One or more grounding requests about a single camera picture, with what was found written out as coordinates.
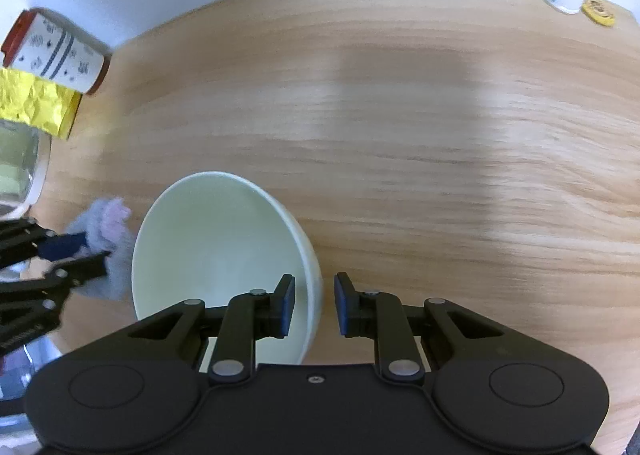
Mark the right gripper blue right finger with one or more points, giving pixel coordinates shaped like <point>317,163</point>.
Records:
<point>382,318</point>

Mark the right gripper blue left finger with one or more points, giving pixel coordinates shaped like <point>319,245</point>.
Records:
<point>248,318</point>

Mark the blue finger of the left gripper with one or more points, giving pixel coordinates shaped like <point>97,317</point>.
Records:
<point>78,272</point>
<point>60,247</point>

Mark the grey pink cloth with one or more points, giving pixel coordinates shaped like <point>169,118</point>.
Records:
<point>106,230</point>

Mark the pale green bowl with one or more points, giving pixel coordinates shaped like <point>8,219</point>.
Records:
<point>214,235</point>

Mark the glass pitcher white lid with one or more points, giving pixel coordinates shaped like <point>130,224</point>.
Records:
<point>25,155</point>

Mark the yellow foil bag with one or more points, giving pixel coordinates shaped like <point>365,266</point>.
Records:
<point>39,103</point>

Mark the red lidded patterned tumbler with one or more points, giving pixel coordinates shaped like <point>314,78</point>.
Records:
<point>40,46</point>

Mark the small yellow round object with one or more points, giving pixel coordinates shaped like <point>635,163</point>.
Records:
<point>598,12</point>

